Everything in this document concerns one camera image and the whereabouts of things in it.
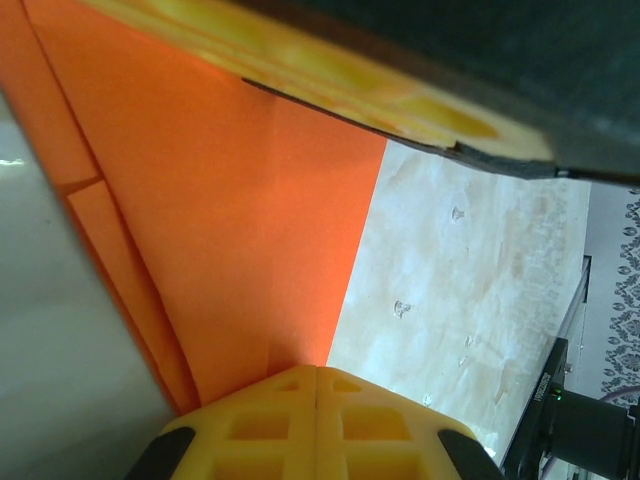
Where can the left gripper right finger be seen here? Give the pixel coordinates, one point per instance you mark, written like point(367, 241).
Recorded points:
point(330, 425)

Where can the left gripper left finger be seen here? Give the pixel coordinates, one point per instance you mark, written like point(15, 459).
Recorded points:
point(300, 425)

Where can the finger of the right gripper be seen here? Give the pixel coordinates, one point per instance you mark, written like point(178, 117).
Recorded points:
point(350, 75)

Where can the orange paper sheet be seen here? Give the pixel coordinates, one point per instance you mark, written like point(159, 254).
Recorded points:
point(225, 225)

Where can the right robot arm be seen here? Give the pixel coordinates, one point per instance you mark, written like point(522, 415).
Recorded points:
point(590, 430)

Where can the right aluminium side rail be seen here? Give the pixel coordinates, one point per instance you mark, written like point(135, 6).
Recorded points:
point(575, 310)

